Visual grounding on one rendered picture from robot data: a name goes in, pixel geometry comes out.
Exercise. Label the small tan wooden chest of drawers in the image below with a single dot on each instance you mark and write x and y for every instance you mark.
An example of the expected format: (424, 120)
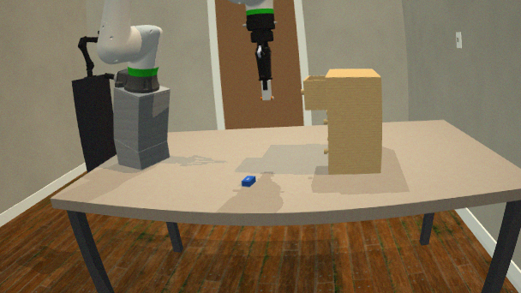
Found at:
(354, 121)

